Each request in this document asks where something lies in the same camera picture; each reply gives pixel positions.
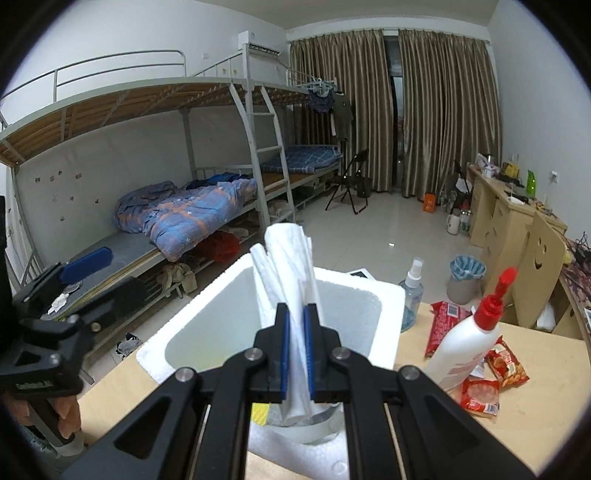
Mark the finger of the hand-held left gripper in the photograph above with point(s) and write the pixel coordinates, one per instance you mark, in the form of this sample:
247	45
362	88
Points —
120	300
87	265

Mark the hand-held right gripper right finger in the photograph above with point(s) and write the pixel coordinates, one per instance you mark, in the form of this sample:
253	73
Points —
310	364

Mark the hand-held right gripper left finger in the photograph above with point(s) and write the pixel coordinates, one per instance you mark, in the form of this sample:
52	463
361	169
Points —
284	364

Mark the yellow foam net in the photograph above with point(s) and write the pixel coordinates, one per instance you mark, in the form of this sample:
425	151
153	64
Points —
261	413

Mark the white foam box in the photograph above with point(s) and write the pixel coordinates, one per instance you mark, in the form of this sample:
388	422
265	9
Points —
217	314

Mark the white tissues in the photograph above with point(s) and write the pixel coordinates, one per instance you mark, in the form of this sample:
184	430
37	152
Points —
286	263

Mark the person's left hand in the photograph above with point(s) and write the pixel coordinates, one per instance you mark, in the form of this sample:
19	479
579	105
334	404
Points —
69	415

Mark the beige clothing pile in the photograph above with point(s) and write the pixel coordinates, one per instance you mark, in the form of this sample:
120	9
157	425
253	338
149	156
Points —
178	279

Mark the dark smartphone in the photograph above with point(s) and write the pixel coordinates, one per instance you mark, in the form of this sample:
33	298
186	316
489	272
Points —
360	273

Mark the blue plaid quilt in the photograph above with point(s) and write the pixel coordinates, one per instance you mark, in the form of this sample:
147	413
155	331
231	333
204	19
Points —
184	207

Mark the red clothing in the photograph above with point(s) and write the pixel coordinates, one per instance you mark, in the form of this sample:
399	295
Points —
220	247

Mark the clear spray bottle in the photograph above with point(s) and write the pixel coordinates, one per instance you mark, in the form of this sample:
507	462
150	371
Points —
411	300

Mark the red white snack packet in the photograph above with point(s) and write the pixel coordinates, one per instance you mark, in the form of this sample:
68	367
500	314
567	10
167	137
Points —
445	323

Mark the white lotion bottle red pump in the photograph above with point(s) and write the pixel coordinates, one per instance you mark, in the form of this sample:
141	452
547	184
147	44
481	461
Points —
457	350

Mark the metal bunk bed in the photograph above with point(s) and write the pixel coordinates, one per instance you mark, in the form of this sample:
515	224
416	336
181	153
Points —
138	97

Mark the grey trash bin blue liner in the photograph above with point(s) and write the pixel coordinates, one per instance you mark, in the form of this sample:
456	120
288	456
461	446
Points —
466	279

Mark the black folding chair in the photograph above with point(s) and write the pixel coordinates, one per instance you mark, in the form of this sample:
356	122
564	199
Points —
353	180

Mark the orange carton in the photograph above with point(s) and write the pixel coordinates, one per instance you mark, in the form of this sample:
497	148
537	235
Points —
430	203

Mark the blue checked mattress pad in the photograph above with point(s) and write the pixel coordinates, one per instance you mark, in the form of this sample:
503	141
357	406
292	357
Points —
304	157

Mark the light wooden desk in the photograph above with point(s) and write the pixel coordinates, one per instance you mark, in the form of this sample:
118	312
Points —
498	207

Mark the wooden chair smiley cutout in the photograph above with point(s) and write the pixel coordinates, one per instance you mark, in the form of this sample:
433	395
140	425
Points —
540	272

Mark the dark hanging shirt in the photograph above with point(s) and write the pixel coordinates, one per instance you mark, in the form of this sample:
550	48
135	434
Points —
342	115

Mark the brown curtain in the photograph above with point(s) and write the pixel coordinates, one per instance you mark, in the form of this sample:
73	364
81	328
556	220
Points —
346	110
452	115

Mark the blue hanging garment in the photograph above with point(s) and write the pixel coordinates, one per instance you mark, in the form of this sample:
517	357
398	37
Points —
321	101

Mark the white air conditioner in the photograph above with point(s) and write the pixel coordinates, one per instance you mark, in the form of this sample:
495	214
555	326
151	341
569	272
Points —
259	44

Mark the green bottle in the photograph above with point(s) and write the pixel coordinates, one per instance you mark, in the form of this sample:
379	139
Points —
532	183

